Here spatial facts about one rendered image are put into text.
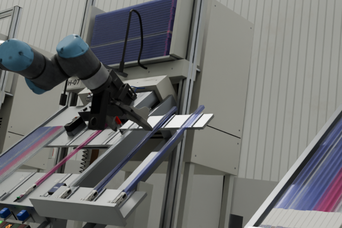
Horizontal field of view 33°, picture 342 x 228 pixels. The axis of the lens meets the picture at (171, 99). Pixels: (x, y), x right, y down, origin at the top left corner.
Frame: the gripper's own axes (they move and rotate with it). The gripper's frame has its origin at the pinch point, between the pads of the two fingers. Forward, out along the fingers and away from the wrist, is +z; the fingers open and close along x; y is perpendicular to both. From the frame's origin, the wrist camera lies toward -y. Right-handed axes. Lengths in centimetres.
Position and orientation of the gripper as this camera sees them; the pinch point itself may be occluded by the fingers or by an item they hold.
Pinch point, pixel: (133, 133)
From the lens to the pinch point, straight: 170.7
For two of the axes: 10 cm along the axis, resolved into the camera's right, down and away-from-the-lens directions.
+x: -7.7, 0.5, 6.4
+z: 4.9, 6.8, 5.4
